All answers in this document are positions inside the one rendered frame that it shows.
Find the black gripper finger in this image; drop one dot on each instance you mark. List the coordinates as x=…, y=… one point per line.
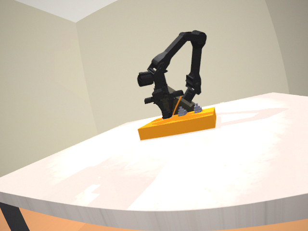
x=171, y=101
x=160, y=105

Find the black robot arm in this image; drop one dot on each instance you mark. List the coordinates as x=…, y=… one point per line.
x=162, y=61

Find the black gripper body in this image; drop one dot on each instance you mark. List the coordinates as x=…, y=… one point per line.
x=169, y=95

